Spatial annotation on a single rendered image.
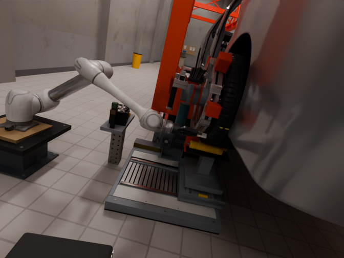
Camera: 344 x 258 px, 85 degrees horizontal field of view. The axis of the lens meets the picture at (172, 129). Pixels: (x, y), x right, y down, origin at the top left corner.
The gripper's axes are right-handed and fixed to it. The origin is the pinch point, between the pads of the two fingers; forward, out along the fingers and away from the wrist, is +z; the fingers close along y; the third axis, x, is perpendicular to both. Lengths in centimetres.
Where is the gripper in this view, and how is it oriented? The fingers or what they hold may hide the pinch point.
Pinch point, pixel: (201, 134)
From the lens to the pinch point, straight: 127.1
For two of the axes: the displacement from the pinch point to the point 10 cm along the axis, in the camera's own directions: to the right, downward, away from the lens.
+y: 1.4, -3.7, -9.2
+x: 2.0, -9.0, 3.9
